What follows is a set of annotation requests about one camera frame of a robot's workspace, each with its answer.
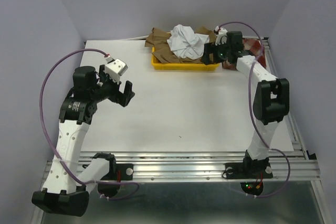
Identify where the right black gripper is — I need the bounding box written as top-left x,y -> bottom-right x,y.
199,38 -> 232,65

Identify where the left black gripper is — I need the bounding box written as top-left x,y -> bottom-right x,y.
91,65 -> 135,106

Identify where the red plaid skirt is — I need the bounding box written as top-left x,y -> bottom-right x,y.
222,38 -> 267,70

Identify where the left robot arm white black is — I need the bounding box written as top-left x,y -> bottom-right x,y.
31,65 -> 135,217

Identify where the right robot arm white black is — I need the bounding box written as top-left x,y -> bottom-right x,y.
201,28 -> 290,179

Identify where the white skirt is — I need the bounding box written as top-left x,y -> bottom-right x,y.
167,25 -> 209,60

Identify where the yellow plastic tray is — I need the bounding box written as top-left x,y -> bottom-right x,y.
151,47 -> 220,72

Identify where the brown skirt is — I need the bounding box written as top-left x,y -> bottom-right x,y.
145,27 -> 202,64

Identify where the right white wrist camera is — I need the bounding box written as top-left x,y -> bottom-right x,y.
214,26 -> 228,46

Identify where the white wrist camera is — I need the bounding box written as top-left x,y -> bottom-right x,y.
104,57 -> 128,84
214,26 -> 228,46

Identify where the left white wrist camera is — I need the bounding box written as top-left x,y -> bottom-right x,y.
104,57 -> 128,84

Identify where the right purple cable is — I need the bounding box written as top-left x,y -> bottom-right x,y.
215,21 -> 291,199

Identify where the purple cable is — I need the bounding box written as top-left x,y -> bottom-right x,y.
39,48 -> 140,200
215,21 -> 291,199

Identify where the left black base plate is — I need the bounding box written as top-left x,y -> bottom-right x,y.
100,163 -> 133,182

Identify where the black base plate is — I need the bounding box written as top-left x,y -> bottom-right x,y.
100,163 -> 133,182
225,163 -> 273,180

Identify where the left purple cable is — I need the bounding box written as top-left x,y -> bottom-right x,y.
39,48 -> 140,200

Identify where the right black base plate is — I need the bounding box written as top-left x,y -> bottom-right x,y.
225,163 -> 273,180

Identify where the aluminium frame rail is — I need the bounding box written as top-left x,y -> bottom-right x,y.
41,152 -> 322,183

